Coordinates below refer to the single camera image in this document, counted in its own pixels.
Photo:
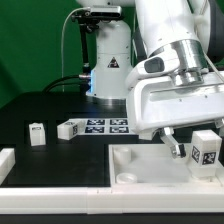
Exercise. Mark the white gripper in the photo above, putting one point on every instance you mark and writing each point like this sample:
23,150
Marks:
156,103

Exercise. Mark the white U-shaped fence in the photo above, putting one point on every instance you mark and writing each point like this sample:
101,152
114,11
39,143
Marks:
121,198

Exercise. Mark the fiducial marker sheet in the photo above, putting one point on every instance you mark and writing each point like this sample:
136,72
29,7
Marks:
104,126

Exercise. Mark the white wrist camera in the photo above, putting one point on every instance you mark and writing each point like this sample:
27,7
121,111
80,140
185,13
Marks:
162,64

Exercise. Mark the black camera stand pole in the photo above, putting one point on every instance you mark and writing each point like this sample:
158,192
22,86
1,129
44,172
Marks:
85,58

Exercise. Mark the black camera on mount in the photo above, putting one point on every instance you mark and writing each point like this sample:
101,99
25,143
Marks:
97,13

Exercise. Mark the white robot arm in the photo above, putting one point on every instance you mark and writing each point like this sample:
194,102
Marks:
147,28

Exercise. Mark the white square table top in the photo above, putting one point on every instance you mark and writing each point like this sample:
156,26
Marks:
153,165

